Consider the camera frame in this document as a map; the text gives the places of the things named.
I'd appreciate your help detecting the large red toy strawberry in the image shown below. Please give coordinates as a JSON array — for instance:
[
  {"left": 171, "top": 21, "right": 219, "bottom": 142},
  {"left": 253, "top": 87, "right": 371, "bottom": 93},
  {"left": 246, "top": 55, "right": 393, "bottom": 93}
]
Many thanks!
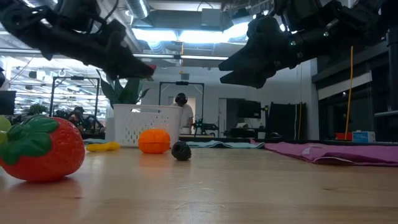
[{"left": 0, "top": 115, "right": 86, "bottom": 183}]

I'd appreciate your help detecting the black metal gantry frame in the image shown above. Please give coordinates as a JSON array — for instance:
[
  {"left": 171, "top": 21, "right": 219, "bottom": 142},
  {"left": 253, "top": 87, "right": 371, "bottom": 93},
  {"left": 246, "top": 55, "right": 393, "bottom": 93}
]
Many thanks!
[
  {"left": 49, "top": 76, "right": 100, "bottom": 121},
  {"left": 159, "top": 81, "right": 205, "bottom": 142}
]

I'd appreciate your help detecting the light green toy vegetable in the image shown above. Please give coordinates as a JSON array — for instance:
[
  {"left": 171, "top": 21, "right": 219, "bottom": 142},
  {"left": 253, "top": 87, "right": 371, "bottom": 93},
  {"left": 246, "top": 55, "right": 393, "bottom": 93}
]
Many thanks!
[{"left": 0, "top": 114, "right": 12, "bottom": 146}]

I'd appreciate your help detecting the long ceiling light bar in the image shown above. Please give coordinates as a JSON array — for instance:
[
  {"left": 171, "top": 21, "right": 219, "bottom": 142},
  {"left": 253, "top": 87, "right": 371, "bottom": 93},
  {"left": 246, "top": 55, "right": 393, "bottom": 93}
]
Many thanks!
[{"left": 133, "top": 53, "right": 229, "bottom": 62}]

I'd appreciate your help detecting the yellow toy banana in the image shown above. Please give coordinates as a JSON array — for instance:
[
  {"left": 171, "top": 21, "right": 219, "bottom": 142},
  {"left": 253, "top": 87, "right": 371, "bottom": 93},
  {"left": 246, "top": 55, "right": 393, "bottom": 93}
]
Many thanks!
[{"left": 86, "top": 141, "right": 121, "bottom": 152}]

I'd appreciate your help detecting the blue cardboard box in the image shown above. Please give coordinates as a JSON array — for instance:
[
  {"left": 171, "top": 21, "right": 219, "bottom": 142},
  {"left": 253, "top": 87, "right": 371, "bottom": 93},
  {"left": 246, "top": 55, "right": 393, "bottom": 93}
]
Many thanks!
[{"left": 352, "top": 130, "right": 376, "bottom": 143}]

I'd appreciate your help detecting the yellow cable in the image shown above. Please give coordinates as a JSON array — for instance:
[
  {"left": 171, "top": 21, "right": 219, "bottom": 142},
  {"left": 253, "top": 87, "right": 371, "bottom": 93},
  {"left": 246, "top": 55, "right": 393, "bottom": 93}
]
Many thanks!
[{"left": 343, "top": 46, "right": 355, "bottom": 141}]

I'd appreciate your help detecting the black upright panel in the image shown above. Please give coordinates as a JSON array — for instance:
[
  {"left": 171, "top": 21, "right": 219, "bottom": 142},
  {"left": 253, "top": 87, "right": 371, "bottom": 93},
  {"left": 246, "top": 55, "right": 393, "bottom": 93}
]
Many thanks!
[{"left": 267, "top": 102, "right": 307, "bottom": 141}]

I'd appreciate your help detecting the silver ventilation duct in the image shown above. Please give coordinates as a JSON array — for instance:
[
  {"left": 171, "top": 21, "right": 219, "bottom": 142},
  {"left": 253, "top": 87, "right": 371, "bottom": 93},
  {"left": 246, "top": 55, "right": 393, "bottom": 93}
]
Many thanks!
[{"left": 126, "top": 0, "right": 150, "bottom": 20}]

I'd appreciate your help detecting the person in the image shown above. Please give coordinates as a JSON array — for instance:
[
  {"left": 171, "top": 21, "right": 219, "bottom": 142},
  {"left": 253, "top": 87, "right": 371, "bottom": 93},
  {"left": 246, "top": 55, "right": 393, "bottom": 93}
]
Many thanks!
[
  {"left": 67, "top": 106, "right": 105, "bottom": 133},
  {"left": 174, "top": 92, "right": 195, "bottom": 135}
]

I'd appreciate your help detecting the small background green plant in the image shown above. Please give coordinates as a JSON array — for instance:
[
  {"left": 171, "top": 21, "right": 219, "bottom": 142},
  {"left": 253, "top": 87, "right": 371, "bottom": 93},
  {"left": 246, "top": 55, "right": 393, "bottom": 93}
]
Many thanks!
[{"left": 29, "top": 103, "right": 48, "bottom": 116}]

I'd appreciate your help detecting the white perforated plastic basket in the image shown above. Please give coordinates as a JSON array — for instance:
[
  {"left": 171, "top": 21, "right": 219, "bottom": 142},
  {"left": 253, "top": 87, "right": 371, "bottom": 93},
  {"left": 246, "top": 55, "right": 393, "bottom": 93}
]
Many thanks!
[{"left": 112, "top": 104, "right": 184, "bottom": 147}]

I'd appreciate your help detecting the ribbed orange toy tangerine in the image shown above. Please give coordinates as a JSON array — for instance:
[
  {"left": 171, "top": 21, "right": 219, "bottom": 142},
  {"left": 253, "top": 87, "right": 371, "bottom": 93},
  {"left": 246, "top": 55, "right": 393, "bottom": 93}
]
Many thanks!
[{"left": 137, "top": 128, "right": 172, "bottom": 154}]

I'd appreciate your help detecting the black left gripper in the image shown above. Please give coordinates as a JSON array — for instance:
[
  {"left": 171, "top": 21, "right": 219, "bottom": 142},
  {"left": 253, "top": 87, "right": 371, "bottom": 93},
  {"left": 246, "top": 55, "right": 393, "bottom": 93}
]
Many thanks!
[{"left": 46, "top": 0, "right": 155, "bottom": 79}]

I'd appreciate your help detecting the dark toy blackberry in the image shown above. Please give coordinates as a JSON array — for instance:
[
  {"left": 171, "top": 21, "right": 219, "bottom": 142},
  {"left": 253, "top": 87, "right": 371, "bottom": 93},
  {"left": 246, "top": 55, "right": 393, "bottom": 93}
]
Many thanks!
[{"left": 171, "top": 141, "right": 192, "bottom": 162}]

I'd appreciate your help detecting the purple cloth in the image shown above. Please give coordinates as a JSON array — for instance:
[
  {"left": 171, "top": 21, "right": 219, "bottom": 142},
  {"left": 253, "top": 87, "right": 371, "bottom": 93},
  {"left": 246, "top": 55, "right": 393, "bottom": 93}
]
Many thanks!
[{"left": 250, "top": 139, "right": 398, "bottom": 167}]

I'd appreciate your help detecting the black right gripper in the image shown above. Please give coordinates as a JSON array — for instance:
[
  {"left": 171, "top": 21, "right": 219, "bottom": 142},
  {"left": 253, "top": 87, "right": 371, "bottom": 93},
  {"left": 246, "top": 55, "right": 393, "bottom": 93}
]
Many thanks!
[{"left": 218, "top": 17, "right": 330, "bottom": 89}]

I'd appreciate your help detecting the black vertical post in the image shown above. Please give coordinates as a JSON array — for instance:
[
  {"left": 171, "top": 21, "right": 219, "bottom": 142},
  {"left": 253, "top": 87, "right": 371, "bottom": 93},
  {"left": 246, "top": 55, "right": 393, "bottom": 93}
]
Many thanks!
[{"left": 386, "top": 27, "right": 398, "bottom": 142}]

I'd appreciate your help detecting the black monitor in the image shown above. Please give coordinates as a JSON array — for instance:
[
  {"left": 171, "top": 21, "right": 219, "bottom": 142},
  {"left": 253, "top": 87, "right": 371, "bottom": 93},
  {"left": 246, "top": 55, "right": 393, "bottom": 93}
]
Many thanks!
[
  {"left": 0, "top": 90, "right": 17, "bottom": 116},
  {"left": 235, "top": 98, "right": 262, "bottom": 119}
]

